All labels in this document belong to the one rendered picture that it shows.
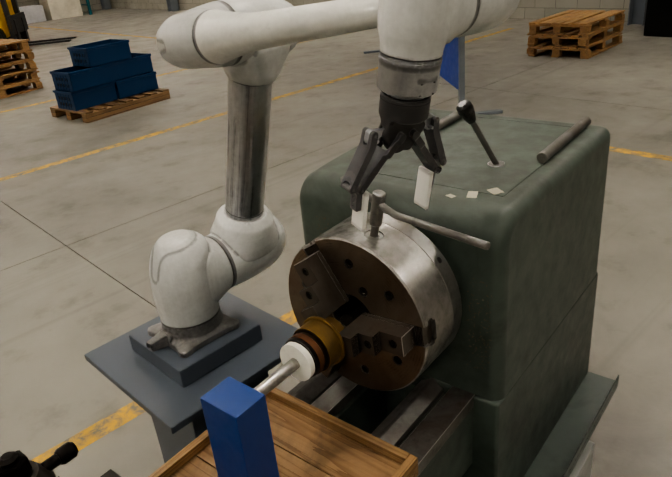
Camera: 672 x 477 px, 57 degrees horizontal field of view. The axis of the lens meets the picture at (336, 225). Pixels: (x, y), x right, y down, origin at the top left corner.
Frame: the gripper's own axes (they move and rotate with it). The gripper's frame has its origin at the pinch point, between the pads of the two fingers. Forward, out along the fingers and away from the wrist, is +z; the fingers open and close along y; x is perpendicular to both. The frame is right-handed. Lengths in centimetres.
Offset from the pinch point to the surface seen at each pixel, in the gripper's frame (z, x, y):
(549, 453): 71, -20, 43
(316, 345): 19.3, -3.1, -16.1
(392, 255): 7.6, -2.1, -0.4
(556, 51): 165, 409, 660
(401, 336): 17.2, -10.6, -4.5
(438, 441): 40.9, -17.2, 2.3
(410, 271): 9.4, -5.4, 1.0
